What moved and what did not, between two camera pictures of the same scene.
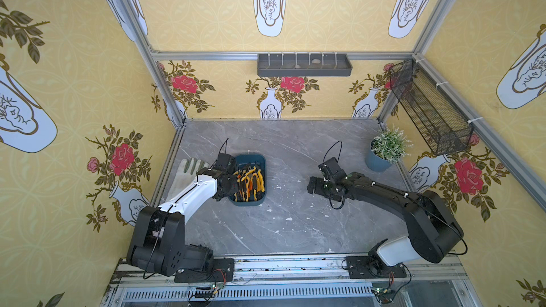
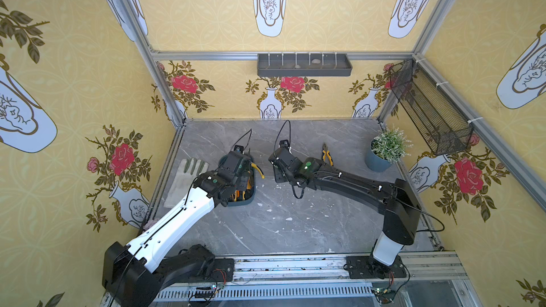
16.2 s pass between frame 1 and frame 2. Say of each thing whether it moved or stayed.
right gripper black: moved
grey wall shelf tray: stayed
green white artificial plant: stayed
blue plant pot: stayed
